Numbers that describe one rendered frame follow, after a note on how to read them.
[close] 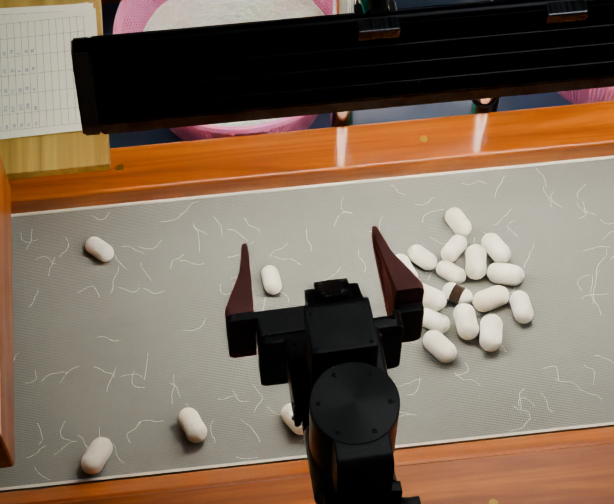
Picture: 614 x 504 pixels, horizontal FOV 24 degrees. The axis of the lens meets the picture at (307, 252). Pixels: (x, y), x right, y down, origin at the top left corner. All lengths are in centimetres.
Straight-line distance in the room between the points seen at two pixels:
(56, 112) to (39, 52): 8
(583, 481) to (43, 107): 66
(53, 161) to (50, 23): 18
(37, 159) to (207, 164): 17
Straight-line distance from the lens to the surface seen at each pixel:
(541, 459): 135
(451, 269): 144
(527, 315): 143
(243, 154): 150
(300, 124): 157
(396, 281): 103
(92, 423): 139
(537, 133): 153
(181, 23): 165
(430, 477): 134
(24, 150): 151
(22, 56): 158
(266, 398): 139
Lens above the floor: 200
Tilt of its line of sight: 59 degrees down
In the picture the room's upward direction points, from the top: straight up
